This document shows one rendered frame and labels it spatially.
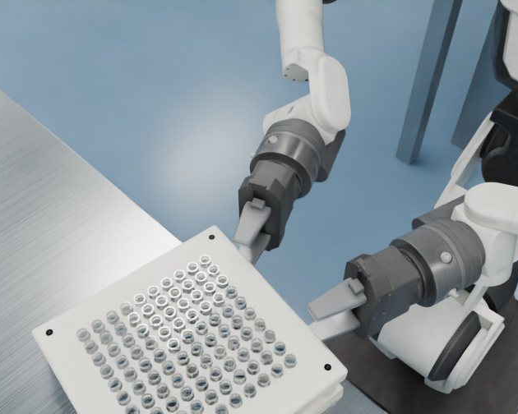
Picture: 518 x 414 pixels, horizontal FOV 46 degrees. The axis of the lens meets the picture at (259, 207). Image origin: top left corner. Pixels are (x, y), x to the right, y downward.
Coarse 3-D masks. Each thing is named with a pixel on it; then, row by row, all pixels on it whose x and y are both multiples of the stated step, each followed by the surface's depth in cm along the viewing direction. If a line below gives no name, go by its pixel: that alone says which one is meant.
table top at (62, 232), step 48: (0, 96) 102; (0, 144) 95; (48, 144) 95; (0, 192) 88; (48, 192) 88; (96, 192) 88; (0, 240) 83; (48, 240) 83; (96, 240) 83; (144, 240) 83; (0, 288) 78; (48, 288) 78; (96, 288) 78; (0, 336) 73; (0, 384) 69; (48, 384) 69
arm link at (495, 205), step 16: (480, 192) 72; (496, 192) 72; (512, 192) 71; (464, 208) 73; (480, 208) 70; (496, 208) 69; (512, 208) 69; (480, 224) 71; (496, 224) 69; (512, 224) 68
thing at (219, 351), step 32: (192, 288) 68; (128, 320) 65; (160, 320) 67; (192, 320) 66; (160, 352) 64; (192, 352) 63; (224, 352) 63; (256, 352) 64; (160, 384) 61; (224, 384) 62
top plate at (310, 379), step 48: (192, 240) 74; (144, 288) 69; (240, 288) 69; (48, 336) 65; (96, 336) 65; (240, 336) 66; (288, 336) 65; (96, 384) 62; (192, 384) 62; (288, 384) 62; (336, 384) 63
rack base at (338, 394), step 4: (336, 388) 66; (340, 388) 66; (336, 392) 66; (340, 392) 67; (332, 396) 66; (336, 396) 66; (340, 396) 68; (320, 400) 65; (324, 400) 65; (328, 400) 66; (332, 400) 66; (336, 400) 68; (312, 404) 65; (316, 404) 65; (320, 404) 65; (324, 404) 65; (328, 404) 66; (308, 408) 65; (312, 408) 65; (316, 408) 65; (320, 408) 66; (324, 408) 66; (304, 412) 65; (308, 412) 65; (312, 412) 65; (316, 412) 65; (320, 412) 66
